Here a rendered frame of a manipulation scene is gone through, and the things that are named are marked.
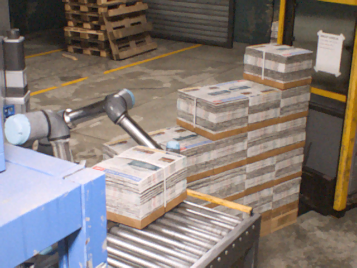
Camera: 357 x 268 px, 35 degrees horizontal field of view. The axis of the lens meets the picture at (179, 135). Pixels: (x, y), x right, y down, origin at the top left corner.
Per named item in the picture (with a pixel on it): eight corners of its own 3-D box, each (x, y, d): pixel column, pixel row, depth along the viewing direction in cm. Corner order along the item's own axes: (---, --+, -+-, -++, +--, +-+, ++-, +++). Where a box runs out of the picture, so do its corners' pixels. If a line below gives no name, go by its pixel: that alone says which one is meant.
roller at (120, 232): (114, 233, 254) (114, 223, 252) (204, 266, 230) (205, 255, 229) (107, 238, 250) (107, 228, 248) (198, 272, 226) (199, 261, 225)
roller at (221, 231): (144, 215, 272) (149, 206, 275) (231, 244, 249) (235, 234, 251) (140, 210, 269) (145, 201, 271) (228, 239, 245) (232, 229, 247)
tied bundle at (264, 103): (209, 116, 389) (211, 84, 381) (240, 110, 406) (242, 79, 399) (247, 132, 361) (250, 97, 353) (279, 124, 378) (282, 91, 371)
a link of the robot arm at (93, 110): (40, 119, 320) (120, 91, 297) (54, 111, 333) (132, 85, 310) (49, 138, 322) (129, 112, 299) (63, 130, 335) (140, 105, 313)
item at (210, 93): (176, 91, 365) (176, 89, 364) (210, 85, 382) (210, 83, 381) (213, 105, 338) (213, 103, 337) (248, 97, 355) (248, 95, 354)
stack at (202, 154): (103, 262, 366) (100, 142, 338) (234, 213, 435) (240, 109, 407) (136, 291, 338) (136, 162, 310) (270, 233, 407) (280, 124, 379)
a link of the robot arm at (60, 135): (58, 105, 242) (80, 215, 248) (34, 110, 235) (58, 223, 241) (71, 104, 233) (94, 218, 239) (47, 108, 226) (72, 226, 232)
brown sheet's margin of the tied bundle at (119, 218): (112, 201, 273) (112, 192, 271) (162, 215, 257) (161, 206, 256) (90, 214, 260) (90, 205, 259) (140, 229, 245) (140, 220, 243)
